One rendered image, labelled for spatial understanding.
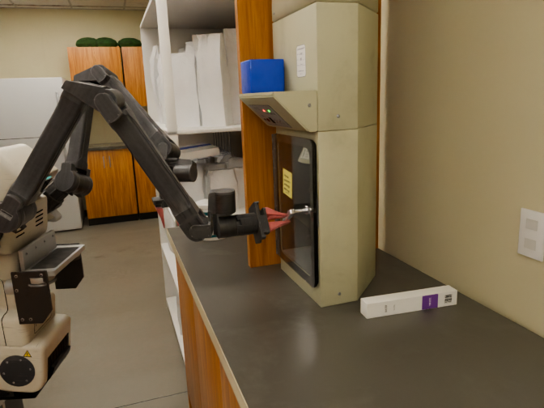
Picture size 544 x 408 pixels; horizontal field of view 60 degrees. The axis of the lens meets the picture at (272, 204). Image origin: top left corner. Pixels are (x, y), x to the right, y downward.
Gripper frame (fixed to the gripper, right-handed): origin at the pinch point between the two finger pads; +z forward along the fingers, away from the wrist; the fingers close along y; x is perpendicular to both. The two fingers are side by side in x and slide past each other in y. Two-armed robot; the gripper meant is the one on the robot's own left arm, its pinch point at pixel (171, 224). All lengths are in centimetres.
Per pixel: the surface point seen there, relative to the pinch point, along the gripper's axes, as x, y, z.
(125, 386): 88, -23, 109
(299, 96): -47, 28, -39
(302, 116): -47, 29, -35
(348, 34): -47, 41, -53
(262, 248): -9.3, 28.5, 9.8
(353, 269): -47, 42, 7
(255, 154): -9.5, 27.6, -22.0
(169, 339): 130, 6, 109
